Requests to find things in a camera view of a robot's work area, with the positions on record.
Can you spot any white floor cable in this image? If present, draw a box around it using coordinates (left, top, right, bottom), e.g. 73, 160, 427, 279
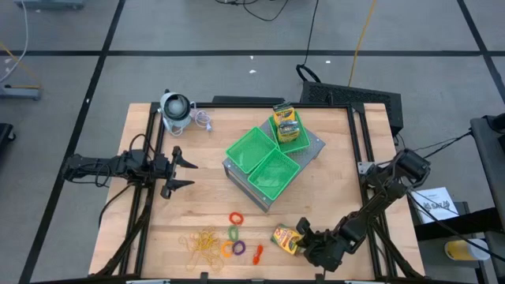
0, 0, 31, 84

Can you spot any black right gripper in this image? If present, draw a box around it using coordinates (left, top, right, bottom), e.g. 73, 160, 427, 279
296, 217, 350, 273

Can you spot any yellow rubber band pile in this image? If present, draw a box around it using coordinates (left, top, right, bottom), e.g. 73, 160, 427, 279
178, 227, 226, 273

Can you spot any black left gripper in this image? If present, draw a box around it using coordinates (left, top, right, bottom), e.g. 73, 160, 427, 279
151, 146, 199, 200

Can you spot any grey perforated metal shelf riser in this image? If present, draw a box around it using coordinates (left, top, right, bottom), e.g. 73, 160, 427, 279
222, 118, 327, 213

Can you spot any white coiled lamp cable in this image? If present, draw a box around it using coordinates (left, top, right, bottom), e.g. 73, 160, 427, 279
189, 109, 214, 133

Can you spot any grey metal table foot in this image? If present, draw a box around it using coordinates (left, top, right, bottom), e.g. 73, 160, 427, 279
0, 84, 43, 102
14, 0, 86, 11

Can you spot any white printed booklet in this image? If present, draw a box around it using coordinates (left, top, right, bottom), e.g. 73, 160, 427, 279
410, 187, 461, 225

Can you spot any yellow cable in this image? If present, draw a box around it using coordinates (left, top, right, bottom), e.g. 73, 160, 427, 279
346, 0, 378, 87

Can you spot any black looped floor cable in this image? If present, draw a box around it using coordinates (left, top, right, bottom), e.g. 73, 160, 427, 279
295, 0, 323, 84

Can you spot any black aluminium extrusion frame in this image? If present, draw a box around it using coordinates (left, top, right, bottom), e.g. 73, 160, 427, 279
89, 101, 425, 282

